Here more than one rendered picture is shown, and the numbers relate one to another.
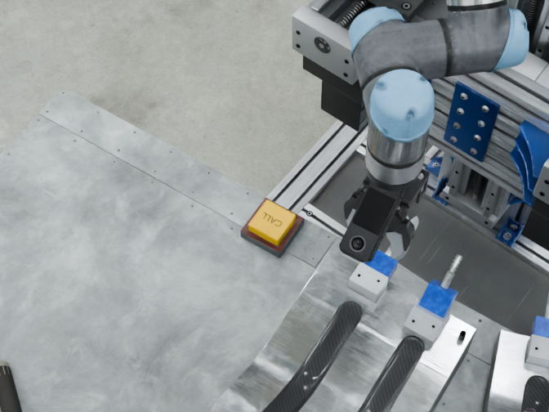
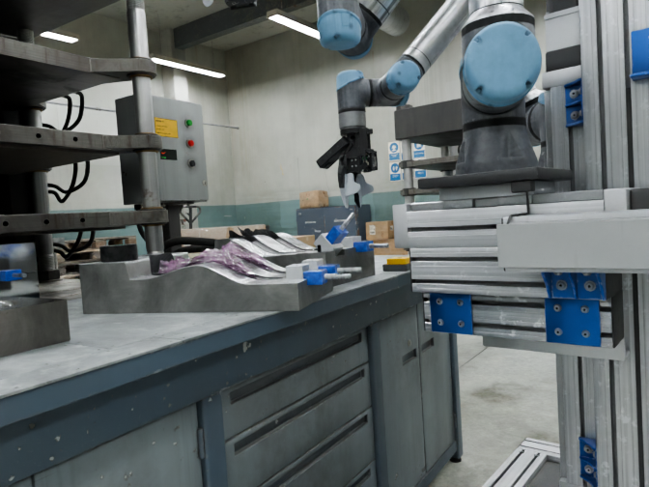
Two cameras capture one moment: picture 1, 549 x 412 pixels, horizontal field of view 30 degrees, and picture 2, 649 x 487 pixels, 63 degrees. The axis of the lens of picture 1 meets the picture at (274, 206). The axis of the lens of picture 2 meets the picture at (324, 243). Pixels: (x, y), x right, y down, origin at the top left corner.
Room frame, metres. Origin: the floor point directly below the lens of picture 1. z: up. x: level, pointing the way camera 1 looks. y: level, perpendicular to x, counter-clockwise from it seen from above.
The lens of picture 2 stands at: (0.60, -1.62, 0.98)
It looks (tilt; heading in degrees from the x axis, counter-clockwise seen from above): 3 degrees down; 89
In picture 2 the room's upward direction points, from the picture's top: 4 degrees counter-clockwise
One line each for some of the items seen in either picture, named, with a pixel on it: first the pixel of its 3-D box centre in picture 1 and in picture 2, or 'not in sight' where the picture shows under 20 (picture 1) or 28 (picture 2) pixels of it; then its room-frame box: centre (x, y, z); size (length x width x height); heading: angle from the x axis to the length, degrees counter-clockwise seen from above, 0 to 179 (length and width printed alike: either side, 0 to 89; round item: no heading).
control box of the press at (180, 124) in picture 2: not in sight; (174, 287); (0.03, 0.51, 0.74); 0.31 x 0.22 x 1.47; 56
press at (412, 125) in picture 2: not in sight; (466, 201); (2.31, 4.30, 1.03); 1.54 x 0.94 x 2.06; 54
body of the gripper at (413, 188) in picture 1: (392, 182); (356, 152); (0.73, -0.16, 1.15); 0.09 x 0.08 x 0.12; 146
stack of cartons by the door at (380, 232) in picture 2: not in sight; (394, 246); (1.83, 6.67, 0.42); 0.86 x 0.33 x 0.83; 144
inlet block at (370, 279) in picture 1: (382, 262); (366, 245); (0.74, -0.17, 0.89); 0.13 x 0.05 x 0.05; 145
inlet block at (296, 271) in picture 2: not in sight; (320, 276); (0.61, -0.52, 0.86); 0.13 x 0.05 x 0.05; 163
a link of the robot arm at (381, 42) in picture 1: (395, 53); (388, 91); (0.83, -0.16, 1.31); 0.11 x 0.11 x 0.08; 8
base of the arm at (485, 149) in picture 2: not in sight; (494, 148); (0.96, -0.60, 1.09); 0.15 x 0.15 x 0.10
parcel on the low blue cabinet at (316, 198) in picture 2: not in sight; (314, 199); (0.63, 7.42, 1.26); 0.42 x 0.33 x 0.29; 144
